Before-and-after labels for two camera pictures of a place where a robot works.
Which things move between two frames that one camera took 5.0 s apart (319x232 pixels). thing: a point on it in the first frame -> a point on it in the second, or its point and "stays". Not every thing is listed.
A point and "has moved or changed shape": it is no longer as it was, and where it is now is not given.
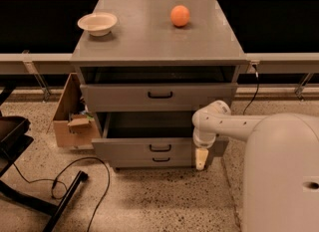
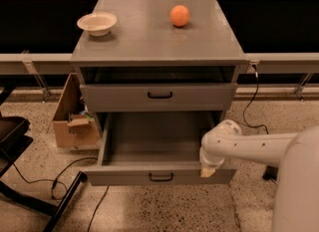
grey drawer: [144, 133] has moved or changed shape
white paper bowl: [98, 24] stays
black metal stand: [13, 141] stays
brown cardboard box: [75, 127] stays
